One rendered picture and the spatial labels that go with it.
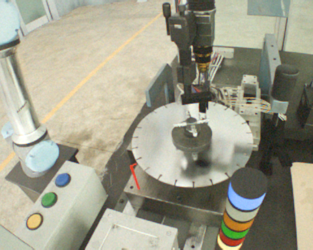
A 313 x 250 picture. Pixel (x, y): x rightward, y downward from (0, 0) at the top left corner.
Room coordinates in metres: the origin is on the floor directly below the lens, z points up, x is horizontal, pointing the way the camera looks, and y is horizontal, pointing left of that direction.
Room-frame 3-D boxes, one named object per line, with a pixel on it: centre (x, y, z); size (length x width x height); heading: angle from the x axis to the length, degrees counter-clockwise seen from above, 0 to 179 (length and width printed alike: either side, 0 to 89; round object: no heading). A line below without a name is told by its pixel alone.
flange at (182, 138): (0.44, -0.09, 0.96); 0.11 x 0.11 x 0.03
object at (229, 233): (0.13, -0.10, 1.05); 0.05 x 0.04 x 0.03; 64
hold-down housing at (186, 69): (0.52, -0.10, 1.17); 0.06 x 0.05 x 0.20; 145
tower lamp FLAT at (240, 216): (0.13, -0.10, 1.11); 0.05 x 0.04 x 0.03; 64
